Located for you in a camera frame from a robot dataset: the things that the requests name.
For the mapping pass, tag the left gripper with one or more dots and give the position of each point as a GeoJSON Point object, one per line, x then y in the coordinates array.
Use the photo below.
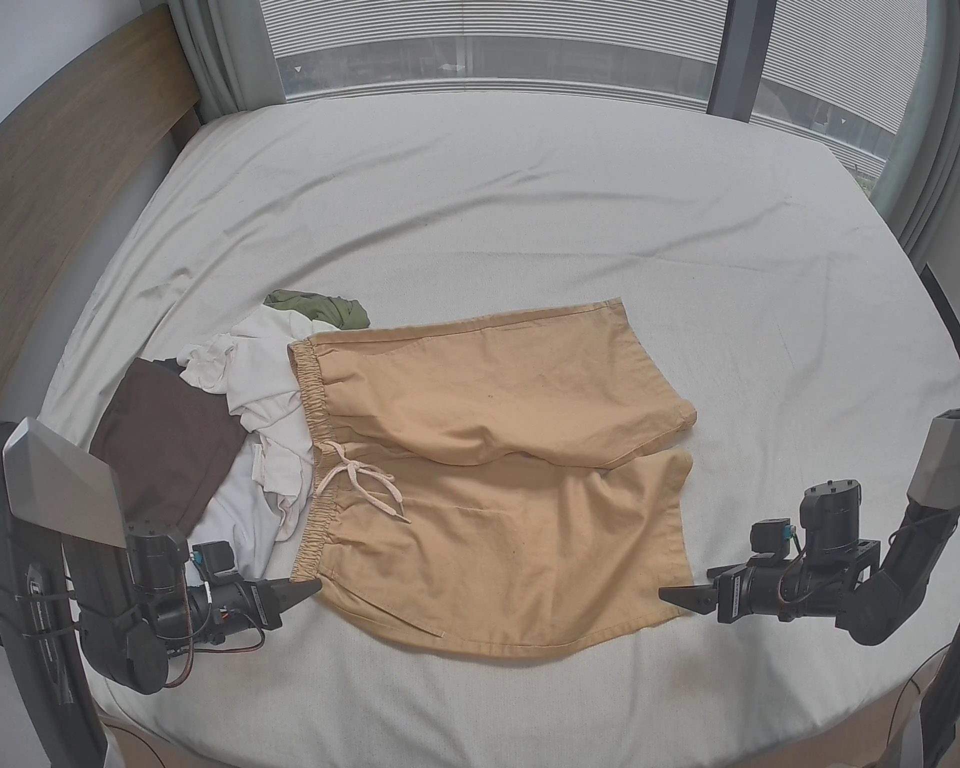
{"type": "Point", "coordinates": [236, 606]}

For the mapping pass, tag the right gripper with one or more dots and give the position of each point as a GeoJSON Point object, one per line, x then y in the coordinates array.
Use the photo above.
{"type": "Point", "coordinates": [757, 596]}

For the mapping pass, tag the tan shorts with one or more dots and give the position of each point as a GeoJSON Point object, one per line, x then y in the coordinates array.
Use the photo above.
{"type": "Point", "coordinates": [487, 420]}

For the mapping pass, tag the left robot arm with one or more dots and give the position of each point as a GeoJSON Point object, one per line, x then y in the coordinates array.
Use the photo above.
{"type": "Point", "coordinates": [67, 480]}

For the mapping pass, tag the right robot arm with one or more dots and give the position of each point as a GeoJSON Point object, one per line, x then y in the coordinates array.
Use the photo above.
{"type": "Point", "coordinates": [900, 570]}

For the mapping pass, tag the bed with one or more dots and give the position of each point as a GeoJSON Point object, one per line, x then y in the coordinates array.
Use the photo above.
{"type": "Point", "coordinates": [540, 225]}

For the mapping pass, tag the brown garment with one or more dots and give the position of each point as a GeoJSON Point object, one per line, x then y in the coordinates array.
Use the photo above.
{"type": "Point", "coordinates": [165, 435]}

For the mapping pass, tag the cream garment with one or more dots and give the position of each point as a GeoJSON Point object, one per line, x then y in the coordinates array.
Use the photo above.
{"type": "Point", "coordinates": [259, 360]}

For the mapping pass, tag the black garment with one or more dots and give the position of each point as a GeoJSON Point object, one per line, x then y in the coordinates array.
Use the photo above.
{"type": "Point", "coordinates": [171, 366]}

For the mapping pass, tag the olive green garment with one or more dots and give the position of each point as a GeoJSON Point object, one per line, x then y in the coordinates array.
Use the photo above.
{"type": "Point", "coordinates": [322, 306]}

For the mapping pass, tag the grey-green curtain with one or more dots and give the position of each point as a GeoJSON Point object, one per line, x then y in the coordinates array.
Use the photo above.
{"type": "Point", "coordinates": [926, 150]}
{"type": "Point", "coordinates": [217, 52]}

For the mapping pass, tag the window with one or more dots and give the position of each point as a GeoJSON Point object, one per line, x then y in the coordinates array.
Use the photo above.
{"type": "Point", "coordinates": [525, 52]}

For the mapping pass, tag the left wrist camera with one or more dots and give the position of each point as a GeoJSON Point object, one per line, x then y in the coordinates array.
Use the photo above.
{"type": "Point", "coordinates": [216, 561]}

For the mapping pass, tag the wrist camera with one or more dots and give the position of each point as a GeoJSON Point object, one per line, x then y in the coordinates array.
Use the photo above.
{"type": "Point", "coordinates": [216, 561]}
{"type": "Point", "coordinates": [771, 536]}

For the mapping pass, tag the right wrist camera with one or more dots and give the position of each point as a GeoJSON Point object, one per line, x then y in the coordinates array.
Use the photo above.
{"type": "Point", "coordinates": [771, 536]}

